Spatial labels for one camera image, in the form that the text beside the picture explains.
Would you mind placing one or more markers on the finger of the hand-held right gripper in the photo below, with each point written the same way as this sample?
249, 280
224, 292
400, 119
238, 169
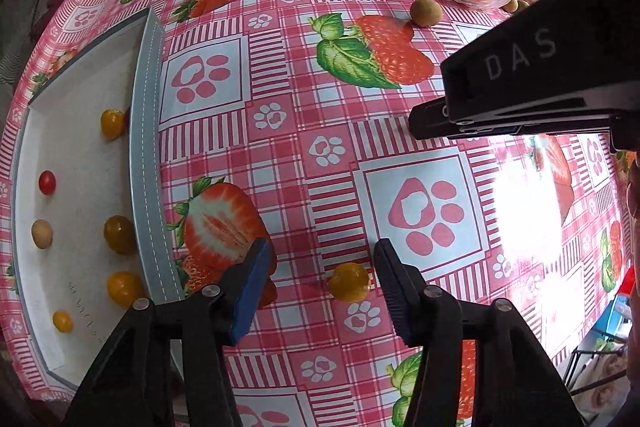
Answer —
430, 122

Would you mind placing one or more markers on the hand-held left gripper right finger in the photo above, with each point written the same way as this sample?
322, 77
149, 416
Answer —
397, 292

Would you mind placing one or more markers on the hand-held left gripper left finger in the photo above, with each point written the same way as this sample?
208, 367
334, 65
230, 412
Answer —
250, 297

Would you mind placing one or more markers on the yellow cherry tomato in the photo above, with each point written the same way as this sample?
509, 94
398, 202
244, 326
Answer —
124, 288
63, 321
349, 281
112, 123
120, 234

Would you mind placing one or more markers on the small brown kiwi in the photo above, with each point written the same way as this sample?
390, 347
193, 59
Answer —
426, 12
41, 233
510, 4

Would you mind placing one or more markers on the white rectangular tray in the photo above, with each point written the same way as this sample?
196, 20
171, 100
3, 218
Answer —
75, 157

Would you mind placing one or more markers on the red cherry tomato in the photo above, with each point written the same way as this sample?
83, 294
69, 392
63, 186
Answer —
47, 182

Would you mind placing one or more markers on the person's right hand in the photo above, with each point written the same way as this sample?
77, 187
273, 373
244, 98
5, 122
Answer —
635, 207

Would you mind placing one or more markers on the pink strawberry print tablecloth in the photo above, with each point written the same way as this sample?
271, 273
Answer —
300, 147

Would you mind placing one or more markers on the black metal frame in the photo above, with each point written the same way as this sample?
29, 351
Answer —
595, 367

